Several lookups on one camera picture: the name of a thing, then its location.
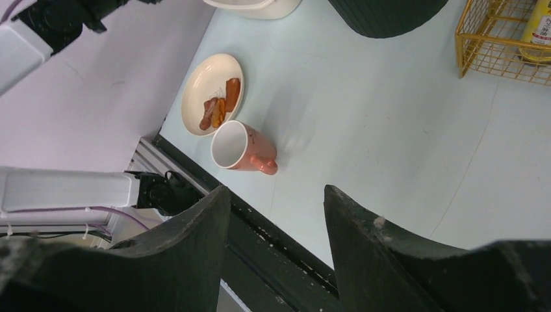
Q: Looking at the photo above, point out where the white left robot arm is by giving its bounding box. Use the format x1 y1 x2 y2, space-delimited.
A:
1 1 200 237

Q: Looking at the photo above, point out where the black plastic bucket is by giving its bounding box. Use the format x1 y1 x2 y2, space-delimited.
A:
329 0 448 39

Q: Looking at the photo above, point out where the gold wire rack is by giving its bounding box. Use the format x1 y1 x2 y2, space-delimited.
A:
454 1 550 86

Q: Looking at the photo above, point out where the pink white mug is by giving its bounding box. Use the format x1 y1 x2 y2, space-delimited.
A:
211 120 279 176

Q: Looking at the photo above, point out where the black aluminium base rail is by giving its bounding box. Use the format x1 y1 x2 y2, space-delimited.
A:
129 134 341 312

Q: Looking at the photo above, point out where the white rectangular basin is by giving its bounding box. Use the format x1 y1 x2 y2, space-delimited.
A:
203 0 301 20

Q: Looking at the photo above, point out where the brown meat piece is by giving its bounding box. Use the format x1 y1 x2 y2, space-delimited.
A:
199 97 218 131

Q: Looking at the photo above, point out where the small orange food piece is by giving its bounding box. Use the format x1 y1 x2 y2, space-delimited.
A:
211 97 226 128

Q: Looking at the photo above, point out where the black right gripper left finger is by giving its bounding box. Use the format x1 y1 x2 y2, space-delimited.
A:
1 187 231 311

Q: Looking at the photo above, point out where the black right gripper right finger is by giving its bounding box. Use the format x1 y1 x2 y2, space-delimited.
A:
324 185 550 311

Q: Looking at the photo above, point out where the yellow label small bottle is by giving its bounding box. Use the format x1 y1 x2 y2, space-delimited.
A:
519 0 550 64

